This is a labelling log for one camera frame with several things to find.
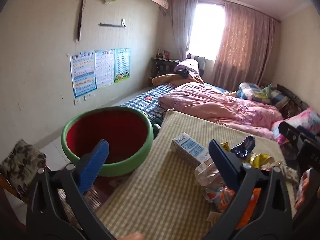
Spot yellow checked mat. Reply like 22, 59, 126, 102
96, 109, 298, 240

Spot orange snack packet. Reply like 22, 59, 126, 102
206, 187, 262, 228

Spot dark hanging wall strip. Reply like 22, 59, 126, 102
74, 0, 88, 41

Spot white blue milk carton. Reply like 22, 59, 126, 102
171, 132, 213, 168

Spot blue chart wall poster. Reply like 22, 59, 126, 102
69, 51, 97, 98

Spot wooden chair with cushion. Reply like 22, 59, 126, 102
0, 139, 47, 195

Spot brown blanket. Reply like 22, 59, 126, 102
152, 74, 204, 87

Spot window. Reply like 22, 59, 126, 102
187, 1, 225, 60

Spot blue checked bedsheet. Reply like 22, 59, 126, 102
120, 83, 229, 120

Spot pink quilt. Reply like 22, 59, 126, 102
157, 82, 284, 140

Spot green chart wall poster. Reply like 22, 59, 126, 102
114, 47, 131, 83

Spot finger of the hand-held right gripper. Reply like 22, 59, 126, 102
279, 121, 304, 140

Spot white chart wall poster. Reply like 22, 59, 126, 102
95, 49, 116, 88

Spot dark green white object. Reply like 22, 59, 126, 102
153, 122, 163, 138

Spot yellow green picture book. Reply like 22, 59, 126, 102
254, 91, 272, 100

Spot person's right hand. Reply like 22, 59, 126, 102
294, 167, 320, 210

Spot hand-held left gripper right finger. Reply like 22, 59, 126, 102
202, 139, 293, 240

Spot folded purple quilt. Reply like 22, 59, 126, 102
174, 59, 200, 78

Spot dark blue snack wrapper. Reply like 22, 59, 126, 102
230, 135, 256, 158

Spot grey wall rail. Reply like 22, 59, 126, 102
99, 19, 126, 28

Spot pink patterned curtain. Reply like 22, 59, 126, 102
212, 2, 275, 85

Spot striped woven cloth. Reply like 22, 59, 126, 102
57, 177, 118, 228

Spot white paper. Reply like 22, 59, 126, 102
274, 162, 300, 183

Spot dark side table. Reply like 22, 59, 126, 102
150, 57, 182, 80

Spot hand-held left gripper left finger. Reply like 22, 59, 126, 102
26, 139, 118, 240

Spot dark headboard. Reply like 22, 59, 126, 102
275, 84, 315, 119

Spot pink floral pillow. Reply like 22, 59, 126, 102
271, 106, 320, 145

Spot blue white checked pillow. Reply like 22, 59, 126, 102
236, 82, 290, 108

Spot red bin with green rim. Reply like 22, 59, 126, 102
61, 106, 154, 198

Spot green plush toy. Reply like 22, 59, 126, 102
261, 82, 275, 95

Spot sheer purple curtain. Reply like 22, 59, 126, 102
167, 0, 199, 60

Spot dark striped hanging clothes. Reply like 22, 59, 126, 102
186, 53, 207, 77

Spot person's left hand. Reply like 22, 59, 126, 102
122, 232, 143, 240

